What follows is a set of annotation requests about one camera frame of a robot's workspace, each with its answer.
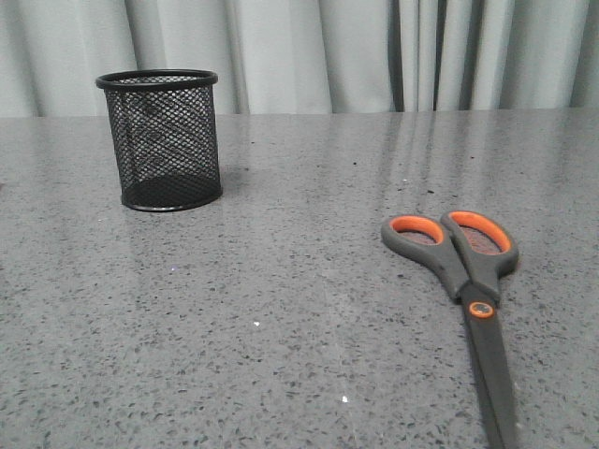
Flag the grey orange scissors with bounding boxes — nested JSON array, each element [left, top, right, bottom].
[[381, 210, 519, 448]]

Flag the black mesh pen holder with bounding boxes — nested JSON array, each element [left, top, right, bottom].
[[95, 69, 223, 212]]

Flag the grey curtain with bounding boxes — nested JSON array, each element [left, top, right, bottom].
[[1, 1, 598, 117]]

